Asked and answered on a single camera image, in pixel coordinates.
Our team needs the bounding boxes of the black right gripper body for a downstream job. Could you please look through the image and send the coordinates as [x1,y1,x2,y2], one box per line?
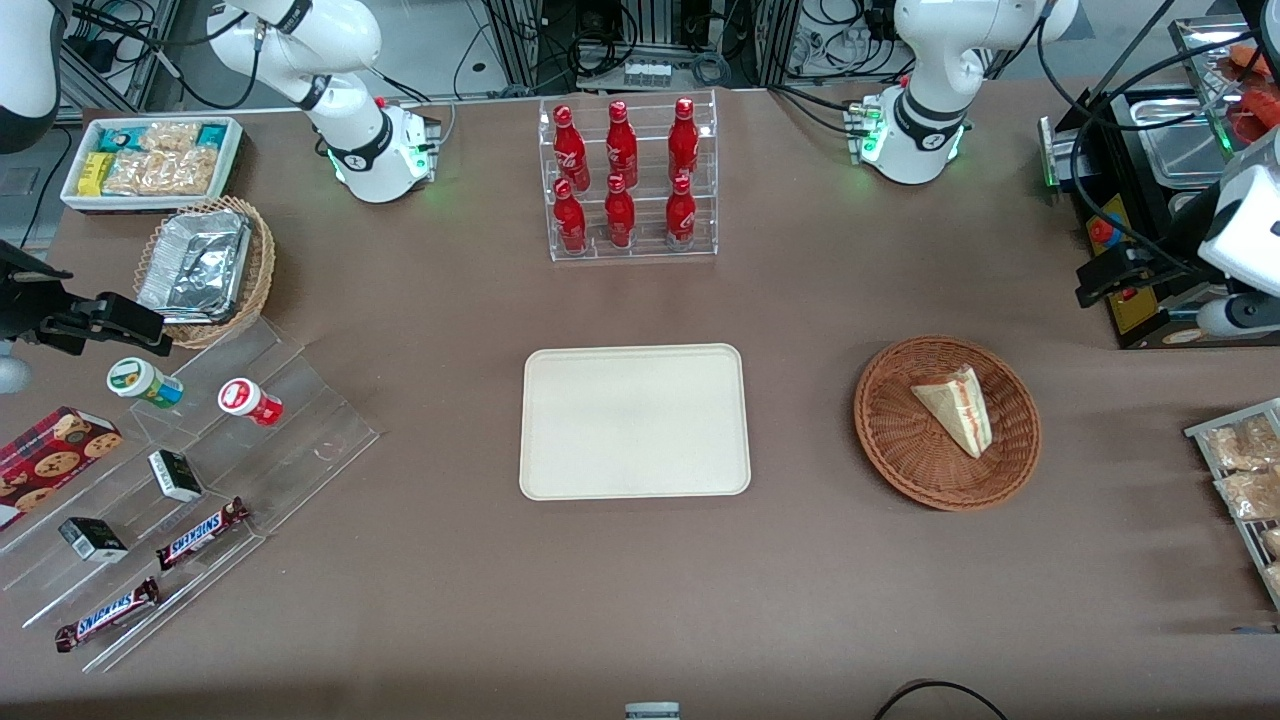
[0,240,73,347]

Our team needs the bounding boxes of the light wicker basket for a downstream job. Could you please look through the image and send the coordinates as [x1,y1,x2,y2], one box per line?
[132,196,277,350]

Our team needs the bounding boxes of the wrapped triangle sandwich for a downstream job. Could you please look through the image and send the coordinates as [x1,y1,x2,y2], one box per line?
[910,365,994,460]

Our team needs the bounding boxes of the brown wicker basket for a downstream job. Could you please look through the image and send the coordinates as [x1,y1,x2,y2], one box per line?
[853,335,1043,513]

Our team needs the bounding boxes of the beige rectangular tray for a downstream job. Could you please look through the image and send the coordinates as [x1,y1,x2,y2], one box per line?
[519,343,752,501]

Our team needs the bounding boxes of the black warming counter unit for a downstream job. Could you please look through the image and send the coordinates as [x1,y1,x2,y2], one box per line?
[1038,85,1280,351]

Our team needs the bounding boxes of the green sunflower lid cup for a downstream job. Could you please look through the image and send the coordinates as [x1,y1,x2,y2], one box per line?
[107,357,186,410]

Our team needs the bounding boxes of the stacked aluminium foil containers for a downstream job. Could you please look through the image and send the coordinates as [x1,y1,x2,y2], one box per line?
[137,209,254,325]

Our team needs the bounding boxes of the white plastic snack bin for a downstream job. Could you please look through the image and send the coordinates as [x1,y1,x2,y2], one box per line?
[60,116,245,214]

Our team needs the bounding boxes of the stainless steel pan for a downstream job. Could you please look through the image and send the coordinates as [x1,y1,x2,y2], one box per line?
[1128,94,1238,188]

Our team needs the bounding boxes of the steel container with orange food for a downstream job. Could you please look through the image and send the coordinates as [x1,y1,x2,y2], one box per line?
[1168,14,1280,163]

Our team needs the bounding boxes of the red lid cup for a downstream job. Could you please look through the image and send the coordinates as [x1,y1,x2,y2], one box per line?
[218,377,284,428]

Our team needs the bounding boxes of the clear cracker bag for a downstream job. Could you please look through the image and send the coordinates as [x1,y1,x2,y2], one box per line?
[140,121,202,154]
[103,148,219,197]

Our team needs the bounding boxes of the red tartan cookie box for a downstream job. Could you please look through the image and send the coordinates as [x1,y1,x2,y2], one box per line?
[0,405,124,532]

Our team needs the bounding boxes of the small dark green box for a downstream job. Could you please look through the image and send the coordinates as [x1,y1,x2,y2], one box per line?
[148,449,204,504]
[58,516,130,564]

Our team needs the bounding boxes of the clear acrylic stepped shelf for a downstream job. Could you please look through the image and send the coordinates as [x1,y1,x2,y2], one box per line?
[0,317,382,674]

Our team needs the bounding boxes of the clear bag of nuts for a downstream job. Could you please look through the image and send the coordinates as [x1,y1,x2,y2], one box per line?
[1204,414,1280,473]
[1215,469,1280,522]

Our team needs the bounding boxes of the Snickers chocolate bar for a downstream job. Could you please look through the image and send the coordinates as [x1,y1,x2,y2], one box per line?
[54,577,162,654]
[155,497,250,572]

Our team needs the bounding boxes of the red Coca-Cola bottle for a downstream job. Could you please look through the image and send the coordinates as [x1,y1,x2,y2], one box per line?
[665,174,697,251]
[606,100,639,189]
[604,174,636,250]
[553,104,591,193]
[668,97,700,185]
[553,178,588,255]

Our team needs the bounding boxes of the clear acrylic bottle rack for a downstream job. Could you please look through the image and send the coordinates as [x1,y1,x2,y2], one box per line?
[537,88,719,264]

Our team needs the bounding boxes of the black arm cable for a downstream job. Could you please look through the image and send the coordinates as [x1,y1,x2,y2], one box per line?
[1035,0,1251,273]

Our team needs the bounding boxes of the metal wire rack tray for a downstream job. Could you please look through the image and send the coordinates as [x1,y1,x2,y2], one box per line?
[1184,397,1280,612]

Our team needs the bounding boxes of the black looped table cable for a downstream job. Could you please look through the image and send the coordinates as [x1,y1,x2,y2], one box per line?
[872,679,1012,720]

